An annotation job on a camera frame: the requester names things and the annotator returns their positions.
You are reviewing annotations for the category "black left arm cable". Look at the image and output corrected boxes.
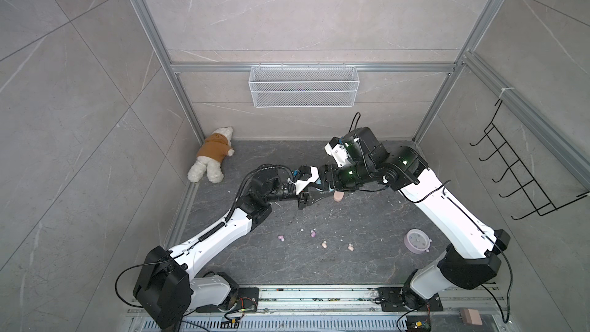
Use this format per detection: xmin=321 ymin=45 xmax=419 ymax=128
xmin=224 ymin=164 xmax=294 ymax=222

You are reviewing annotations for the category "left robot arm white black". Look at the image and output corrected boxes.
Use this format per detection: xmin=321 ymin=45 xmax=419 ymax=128
xmin=133 ymin=164 xmax=335 ymax=330

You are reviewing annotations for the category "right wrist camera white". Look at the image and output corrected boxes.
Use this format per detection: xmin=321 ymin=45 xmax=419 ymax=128
xmin=324 ymin=137 xmax=352 ymax=168

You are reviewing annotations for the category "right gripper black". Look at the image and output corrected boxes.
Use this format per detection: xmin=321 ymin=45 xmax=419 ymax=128
xmin=309 ymin=163 xmax=373 ymax=192

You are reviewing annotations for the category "peach earbud charging case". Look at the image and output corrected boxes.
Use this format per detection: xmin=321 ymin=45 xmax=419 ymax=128
xmin=333 ymin=191 xmax=344 ymax=202

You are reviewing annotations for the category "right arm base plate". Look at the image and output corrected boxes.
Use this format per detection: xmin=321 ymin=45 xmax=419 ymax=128
xmin=374 ymin=287 xmax=443 ymax=312

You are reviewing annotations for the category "teddy bear with brown hoodie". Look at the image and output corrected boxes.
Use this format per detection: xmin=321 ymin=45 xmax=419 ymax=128
xmin=187 ymin=127 xmax=235 ymax=184

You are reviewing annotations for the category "black wire hook rack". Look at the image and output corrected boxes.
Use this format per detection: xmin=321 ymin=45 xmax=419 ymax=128
xmin=470 ymin=99 xmax=589 ymax=221

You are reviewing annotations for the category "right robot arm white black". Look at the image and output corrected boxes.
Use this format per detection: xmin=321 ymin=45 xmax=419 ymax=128
xmin=312 ymin=127 xmax=510 ymax=310

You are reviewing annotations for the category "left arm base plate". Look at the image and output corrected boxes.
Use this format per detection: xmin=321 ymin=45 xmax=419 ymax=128
xmin=195 ymin=287 xmax=260 ymax=313

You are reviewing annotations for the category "white wire mesh basket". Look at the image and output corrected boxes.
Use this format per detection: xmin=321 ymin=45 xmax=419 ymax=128
xmin=248 ymin=65 xmax=360 ymax=109

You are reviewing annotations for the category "pink box on rail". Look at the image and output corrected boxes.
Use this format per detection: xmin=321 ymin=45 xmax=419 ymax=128
xmin=459 ymin=308 xmax=483 ymax=326

